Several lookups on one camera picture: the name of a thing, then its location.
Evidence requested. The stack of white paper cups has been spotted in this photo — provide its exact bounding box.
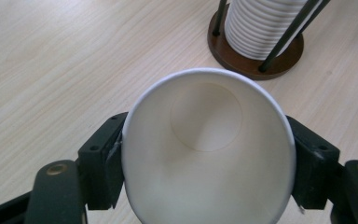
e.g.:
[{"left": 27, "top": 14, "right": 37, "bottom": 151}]
[{"left": 224, "top": 0, "right": 324, "bottom": 62}]

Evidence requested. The dark wooden wire cup holder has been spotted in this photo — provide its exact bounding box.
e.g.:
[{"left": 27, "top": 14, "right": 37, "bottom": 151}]
[{"left": 207, "top": 0, "right": 332, "bottom": 81}]

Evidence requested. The single white paper cup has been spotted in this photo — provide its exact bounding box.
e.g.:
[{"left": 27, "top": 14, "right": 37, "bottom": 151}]
[{"left": 120, "top": 67, "right": 297, "bottom": 224}]

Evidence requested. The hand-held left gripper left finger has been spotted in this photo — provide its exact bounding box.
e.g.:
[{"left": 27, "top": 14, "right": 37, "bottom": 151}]
[{"left": 77, "top": 111, "right": 130, "bottom": 211}]

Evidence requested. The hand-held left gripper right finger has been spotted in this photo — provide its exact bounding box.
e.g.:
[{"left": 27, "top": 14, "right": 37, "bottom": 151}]
[{"left": 285, "top": 115, "right": 341, "bottom": 210}]

